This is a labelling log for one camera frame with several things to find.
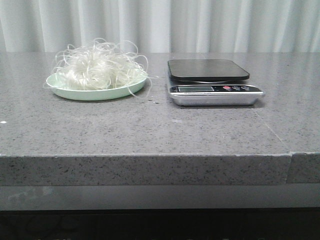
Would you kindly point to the white vermicelli noodle bundle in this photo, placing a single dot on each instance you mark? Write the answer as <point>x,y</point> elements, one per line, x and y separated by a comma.
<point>101,65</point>

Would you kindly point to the black silver electronic kitchen scale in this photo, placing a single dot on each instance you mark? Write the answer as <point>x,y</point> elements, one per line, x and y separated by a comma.
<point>210,82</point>

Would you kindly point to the light green round plate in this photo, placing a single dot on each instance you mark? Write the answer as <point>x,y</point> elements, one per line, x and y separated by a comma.
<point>53,82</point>

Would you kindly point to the white pleated curtain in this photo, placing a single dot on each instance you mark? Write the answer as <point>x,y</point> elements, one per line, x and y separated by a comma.
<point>161,26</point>

